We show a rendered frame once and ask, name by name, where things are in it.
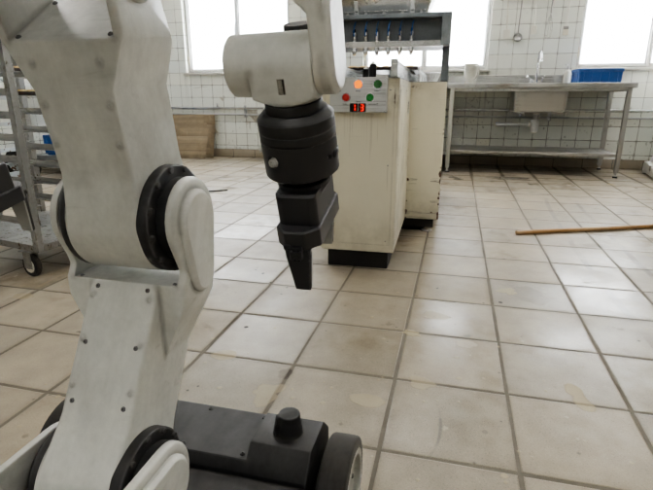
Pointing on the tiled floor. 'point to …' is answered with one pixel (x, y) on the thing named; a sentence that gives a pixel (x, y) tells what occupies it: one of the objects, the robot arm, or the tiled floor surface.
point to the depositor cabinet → (425, 154)
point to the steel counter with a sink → (553, 88)
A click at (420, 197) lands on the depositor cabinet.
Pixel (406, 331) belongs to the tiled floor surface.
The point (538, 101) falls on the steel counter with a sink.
